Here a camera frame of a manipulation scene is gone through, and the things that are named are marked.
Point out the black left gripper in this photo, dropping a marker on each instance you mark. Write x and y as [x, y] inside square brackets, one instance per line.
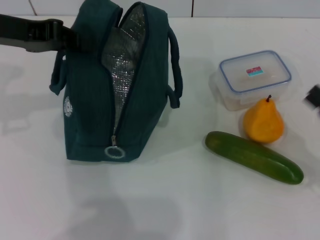
[30, 28]

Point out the orange pear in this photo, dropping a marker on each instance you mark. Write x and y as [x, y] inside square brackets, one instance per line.
[262, 122]

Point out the green cucumber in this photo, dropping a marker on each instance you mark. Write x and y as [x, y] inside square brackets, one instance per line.
[245, 155]

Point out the dark teal insulated lunch bag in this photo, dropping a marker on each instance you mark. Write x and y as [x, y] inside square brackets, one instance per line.
[85, 100]

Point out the clear plastic box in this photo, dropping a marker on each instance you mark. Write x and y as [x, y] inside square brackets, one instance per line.
[255, 85]

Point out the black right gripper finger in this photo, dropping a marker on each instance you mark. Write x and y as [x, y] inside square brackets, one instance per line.
[313, 101]

